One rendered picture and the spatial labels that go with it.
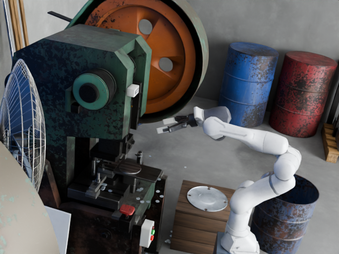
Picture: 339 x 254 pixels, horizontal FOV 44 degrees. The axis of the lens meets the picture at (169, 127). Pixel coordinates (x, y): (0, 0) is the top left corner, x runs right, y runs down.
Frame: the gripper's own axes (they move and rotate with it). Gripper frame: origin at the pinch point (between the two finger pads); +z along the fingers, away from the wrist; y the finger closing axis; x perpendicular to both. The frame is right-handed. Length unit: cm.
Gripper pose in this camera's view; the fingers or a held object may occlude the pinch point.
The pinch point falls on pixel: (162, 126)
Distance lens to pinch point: 232.1
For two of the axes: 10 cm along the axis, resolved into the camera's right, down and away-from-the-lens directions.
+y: 2.3, -3.7, 9.0
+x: -2.8, -9.1, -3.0
